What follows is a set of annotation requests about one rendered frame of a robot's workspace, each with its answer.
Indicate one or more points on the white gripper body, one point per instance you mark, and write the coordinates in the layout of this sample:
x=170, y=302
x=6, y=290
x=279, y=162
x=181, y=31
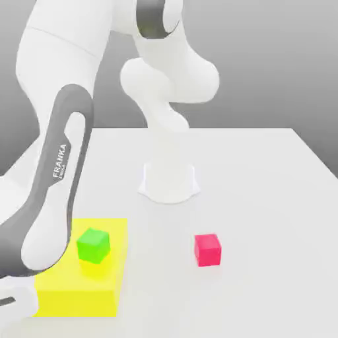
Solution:
x=22, y=301

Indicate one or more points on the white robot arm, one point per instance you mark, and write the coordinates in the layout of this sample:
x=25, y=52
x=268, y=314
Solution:
x=60, y=52

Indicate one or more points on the small green cube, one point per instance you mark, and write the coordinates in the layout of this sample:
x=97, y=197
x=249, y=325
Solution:
x=93, y=245

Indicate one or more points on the small red cube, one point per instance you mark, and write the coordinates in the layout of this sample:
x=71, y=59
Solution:
x=208, y=250

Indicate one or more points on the large yellow box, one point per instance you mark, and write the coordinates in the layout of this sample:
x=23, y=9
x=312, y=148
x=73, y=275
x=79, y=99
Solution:
x=76, y=295

